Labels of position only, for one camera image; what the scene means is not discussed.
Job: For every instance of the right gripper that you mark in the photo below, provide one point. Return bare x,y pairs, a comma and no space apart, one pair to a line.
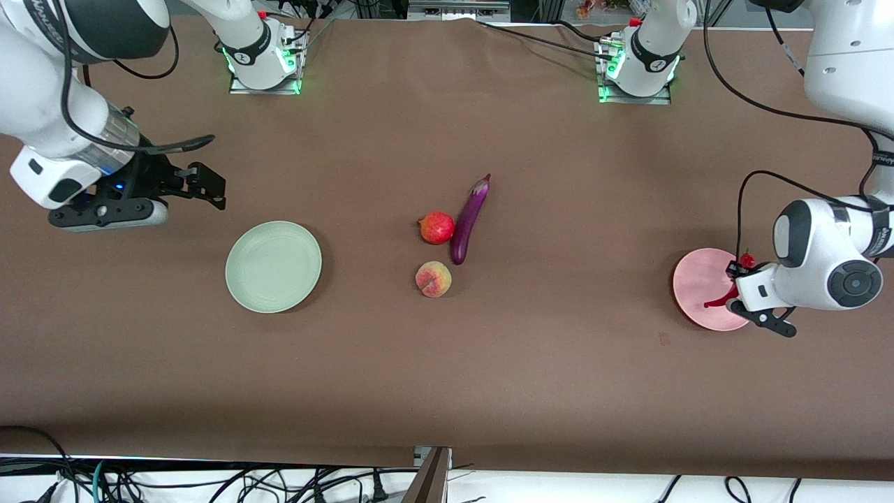
151,177

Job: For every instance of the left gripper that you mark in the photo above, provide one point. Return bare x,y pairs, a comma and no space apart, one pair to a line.
735,269

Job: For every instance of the red chili pepper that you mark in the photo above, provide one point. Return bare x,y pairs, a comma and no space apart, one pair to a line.
747,261

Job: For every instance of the red pomegranate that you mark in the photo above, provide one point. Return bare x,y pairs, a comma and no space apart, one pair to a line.
437,228

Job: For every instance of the yellow-pink peach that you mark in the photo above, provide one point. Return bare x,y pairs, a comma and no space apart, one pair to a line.
434,279

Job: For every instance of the purple eggplant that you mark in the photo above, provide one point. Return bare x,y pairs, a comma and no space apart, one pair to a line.
466,220

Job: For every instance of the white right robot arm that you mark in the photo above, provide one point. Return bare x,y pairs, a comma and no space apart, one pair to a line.
42,105

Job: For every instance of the pink plate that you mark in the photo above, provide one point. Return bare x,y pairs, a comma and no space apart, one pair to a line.
698,279

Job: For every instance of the light green plate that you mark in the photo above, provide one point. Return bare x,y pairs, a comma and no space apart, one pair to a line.
274,267

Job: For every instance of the orange background object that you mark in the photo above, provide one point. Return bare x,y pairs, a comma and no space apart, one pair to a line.
590,8

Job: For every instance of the brown table cover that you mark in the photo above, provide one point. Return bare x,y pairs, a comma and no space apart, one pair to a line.
447,384

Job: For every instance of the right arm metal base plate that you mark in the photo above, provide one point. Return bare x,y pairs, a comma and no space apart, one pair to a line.
241,87

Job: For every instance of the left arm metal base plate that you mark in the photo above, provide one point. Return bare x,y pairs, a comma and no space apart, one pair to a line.
611,98

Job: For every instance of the aluminium profile post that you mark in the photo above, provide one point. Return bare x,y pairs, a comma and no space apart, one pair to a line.
429,478

